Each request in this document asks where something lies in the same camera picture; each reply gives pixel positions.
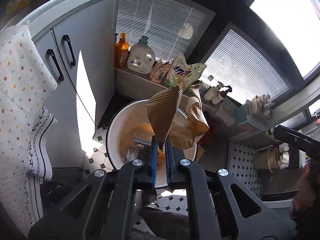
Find white round suction hook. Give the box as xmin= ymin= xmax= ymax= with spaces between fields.
xmin=181 ymin=22 xmax=194 ymax=39

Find brown paper bag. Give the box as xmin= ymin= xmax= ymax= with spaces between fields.
xmin=172 ymin=85 xmax=210 ymax=150

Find crumpled white paper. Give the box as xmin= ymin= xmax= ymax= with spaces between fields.
xmin=124 ymin=142 xmax=144 ymax=162

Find white bottle caddy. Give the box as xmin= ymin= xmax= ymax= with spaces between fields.
xmin=246 ymin=94 xmax=274 ymax=120

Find narrow window blind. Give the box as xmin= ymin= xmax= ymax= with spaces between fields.
xmin=200 ymin=29 xmax=293 ymax=105

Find black cabinet handle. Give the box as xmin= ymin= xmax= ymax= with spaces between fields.
xmin=62 ymin=34 xmax=76 ymax=67
xmin=47 ymin=49 xmax=65 ymax=82

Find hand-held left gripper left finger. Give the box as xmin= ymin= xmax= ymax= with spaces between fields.
xmin=29 ymin=135 xmax=158 ymax=240

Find grey sink cabinet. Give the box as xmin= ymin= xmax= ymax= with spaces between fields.
xmin=15 ymin=0 xmax=118 ymax=168

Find orange bottle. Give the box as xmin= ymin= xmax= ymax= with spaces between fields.
xmin=114 ymin=33 xmax=130 ymax=68

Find green detergent refill pouch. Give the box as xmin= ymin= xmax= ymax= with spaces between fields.
xmin=164 ymin=52 xmax=207 ymax=89

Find floral tablecloth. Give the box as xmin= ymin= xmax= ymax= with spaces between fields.
xmin=0 ymin=25 xmax=58 ymax=238

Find pale green storage box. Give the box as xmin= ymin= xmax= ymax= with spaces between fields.
xmin=234 ymin=102 xmax=253 ymax=125

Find small printed packets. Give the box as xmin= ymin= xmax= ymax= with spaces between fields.
xmin=150 ymin=55 xmax=173 ymax=84

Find wide window blind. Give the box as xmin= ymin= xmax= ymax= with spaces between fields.
xmin=115 ymin=0 xmax=208 ymax=65

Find pale green pot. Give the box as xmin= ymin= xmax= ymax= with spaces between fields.
xmin=252 ymin=146 xmax=280 ymax=173

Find brown pump bottle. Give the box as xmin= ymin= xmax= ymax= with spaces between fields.
xmin=211 ymin=85 xmax=233 ymax=105

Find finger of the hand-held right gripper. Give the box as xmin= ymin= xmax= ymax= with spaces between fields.
xmin=272 ymin=124 xmax=305 ymax=151

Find pleated brown paper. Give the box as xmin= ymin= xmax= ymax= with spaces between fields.
xmin=146 ymin=85 xmax=185 ymax=152

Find white laundry detergent jug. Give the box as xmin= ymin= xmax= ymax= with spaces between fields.
xmin=127 ymin=35 xmax=155 ymax=74

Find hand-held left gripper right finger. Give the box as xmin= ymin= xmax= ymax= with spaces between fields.
xmin=165 ymin=135 xmax=293 ymax=240

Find white round bin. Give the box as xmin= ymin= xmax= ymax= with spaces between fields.
xmin=105 ymin=99 xmax=198 ymax=189

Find person's right hand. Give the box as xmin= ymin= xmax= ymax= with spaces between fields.
xmin=290 ymin=159 xmax=320 ymax=222

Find person's leg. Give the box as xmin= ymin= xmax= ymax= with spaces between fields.
xmin=139 ymin=189 xmax=190 ymax=240

